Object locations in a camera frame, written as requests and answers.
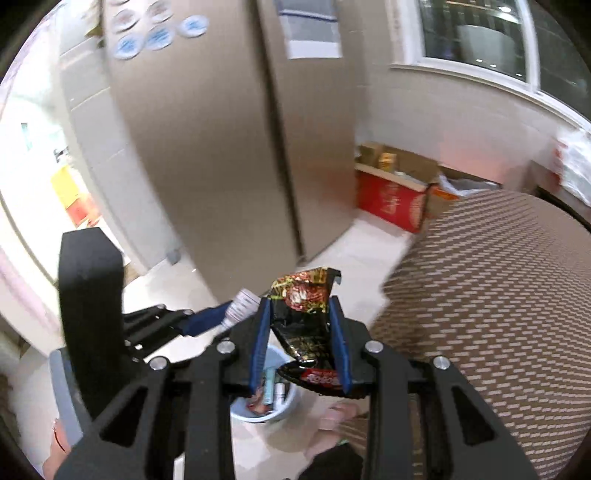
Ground blue plastic wastebasket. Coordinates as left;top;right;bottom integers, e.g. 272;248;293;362
228;344;298;423

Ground person's leg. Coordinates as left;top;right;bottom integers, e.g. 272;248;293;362
298;443;365;480

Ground person's left forearm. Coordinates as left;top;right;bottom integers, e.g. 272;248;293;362
43;415;77;480

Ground black snack packet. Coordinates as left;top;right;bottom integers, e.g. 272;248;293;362
269;266;352;397

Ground dark wooden desk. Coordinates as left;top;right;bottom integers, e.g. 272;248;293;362
531;159;591;222

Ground white framed window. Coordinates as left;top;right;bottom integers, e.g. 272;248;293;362
390;0;591;134

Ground beige double door refrigerator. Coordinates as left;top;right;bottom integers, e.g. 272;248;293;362
60;0;365;305

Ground yellow and red carton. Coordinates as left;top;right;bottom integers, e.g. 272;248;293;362
51;166;100;227

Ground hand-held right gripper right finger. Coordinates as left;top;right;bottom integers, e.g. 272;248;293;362
329;295;540;480

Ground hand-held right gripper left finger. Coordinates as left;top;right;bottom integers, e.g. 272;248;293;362
54;298;272;480

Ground group of round fridge magnets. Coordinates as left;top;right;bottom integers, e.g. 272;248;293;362
81;0;208;62

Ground white plastic tube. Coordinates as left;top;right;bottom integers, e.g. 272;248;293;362
221;288;260;330

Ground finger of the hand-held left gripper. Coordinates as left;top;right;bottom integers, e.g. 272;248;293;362
122;302;232;344
124;333;220;367

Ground pink slipper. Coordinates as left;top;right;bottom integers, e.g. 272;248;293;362
307;401;365;457

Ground red cardboard box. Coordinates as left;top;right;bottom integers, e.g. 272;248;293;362
355;143;441;234

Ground white plastic shopping bag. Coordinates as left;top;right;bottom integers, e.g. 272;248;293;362
551;129;591;206

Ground round woven-top table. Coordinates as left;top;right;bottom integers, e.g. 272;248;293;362
342;190;591;480

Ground white paper sheet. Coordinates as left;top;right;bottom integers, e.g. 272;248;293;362
285;18;343;60

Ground dark framed fridge notice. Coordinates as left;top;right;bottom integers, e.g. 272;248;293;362
272;0;338;21

